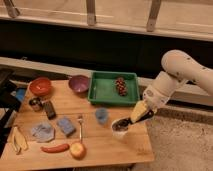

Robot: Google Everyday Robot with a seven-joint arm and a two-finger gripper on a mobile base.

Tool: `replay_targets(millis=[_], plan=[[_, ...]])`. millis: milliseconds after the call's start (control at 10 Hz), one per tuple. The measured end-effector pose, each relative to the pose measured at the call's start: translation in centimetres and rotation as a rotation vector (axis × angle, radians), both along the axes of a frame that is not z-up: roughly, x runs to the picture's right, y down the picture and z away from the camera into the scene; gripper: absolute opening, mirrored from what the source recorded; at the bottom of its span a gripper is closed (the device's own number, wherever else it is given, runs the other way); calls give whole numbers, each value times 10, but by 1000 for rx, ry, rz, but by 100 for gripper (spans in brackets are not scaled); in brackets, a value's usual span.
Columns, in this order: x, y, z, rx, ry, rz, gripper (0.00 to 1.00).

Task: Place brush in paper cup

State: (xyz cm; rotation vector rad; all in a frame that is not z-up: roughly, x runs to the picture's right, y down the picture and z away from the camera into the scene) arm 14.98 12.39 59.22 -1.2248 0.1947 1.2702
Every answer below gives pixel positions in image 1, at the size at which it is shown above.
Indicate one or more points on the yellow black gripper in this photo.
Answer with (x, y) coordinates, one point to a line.
(140, 110)

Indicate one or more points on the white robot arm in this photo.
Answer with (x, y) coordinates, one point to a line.
(178, 69)

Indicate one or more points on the blue plastic cup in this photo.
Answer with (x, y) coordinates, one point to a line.
(101, 115)

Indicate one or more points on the dark rectangular brush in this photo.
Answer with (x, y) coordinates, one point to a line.
(49, 109)

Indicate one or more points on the dark grape bunch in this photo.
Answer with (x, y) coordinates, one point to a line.
(121, 86)

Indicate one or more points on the green plastic tray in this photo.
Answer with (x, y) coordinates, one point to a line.
(103, 89)

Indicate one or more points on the silver fork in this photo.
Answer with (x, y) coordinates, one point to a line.
(80, 121)

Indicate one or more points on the purple bowl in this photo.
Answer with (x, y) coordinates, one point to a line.
(79, 83)

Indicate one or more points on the red yellow apple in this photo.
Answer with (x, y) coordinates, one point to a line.
(78, 150)

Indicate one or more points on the blue sponge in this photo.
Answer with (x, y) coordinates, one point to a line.
(66, 126)

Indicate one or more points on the wooden table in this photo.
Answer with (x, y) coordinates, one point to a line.
(102, 148)

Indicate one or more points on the red chili pepper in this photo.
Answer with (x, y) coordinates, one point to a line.
(55, 149)

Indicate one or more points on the light blue cloth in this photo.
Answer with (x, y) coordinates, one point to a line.
(43, 132)

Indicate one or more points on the red bowl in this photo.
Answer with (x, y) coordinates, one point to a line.
(40, 86)

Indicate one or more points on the small metal can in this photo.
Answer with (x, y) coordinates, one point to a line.
(36, 104)

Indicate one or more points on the black chair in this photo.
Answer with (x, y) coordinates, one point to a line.
(7, 101)

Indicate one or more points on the metal railing post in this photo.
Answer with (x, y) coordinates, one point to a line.
(153, 14)
(12, 11)
(91, 14)

